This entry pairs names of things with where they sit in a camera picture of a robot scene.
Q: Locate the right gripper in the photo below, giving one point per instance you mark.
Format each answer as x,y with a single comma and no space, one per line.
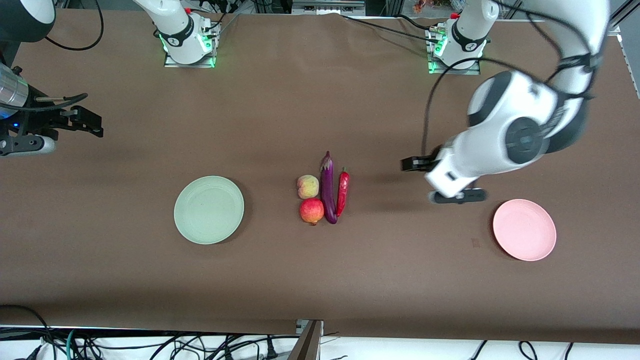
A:
41,118

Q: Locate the aluminium frame profile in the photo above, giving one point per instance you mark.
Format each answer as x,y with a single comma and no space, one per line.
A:
627,12

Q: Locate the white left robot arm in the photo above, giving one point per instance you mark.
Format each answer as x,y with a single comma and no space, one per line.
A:
520,115

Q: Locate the yellow pink peach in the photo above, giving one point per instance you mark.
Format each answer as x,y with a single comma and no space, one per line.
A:
308,187

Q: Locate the white lower shelf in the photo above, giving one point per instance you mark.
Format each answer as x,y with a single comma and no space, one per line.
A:
400,351

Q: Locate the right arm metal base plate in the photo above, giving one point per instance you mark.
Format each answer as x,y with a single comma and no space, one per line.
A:
172,63

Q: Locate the pink plate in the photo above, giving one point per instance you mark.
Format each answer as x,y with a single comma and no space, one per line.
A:
524,230

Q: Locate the metal camera post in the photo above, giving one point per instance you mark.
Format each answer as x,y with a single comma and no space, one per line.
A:
307,342

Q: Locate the brown table cover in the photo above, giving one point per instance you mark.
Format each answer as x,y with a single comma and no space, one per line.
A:
400,280

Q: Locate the red chili pepper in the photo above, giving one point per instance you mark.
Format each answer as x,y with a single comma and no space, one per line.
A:
342,192

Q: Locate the orange patterned object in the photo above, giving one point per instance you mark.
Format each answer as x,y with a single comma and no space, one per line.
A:
424,6

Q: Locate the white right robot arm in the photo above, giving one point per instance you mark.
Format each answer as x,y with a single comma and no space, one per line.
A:
172,22

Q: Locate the grey electronics box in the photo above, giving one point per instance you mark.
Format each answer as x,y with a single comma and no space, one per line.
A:
327,7

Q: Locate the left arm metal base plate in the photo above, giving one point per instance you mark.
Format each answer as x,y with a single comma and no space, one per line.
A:
470,71

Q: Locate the red apple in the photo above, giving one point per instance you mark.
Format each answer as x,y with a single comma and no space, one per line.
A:
311,211

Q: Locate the pale green plate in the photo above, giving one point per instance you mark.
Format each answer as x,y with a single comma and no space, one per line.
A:
209,210

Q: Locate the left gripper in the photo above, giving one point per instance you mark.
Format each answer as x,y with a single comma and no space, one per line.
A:
431,159

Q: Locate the long purple eggplant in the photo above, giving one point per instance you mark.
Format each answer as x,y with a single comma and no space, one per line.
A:
328,190

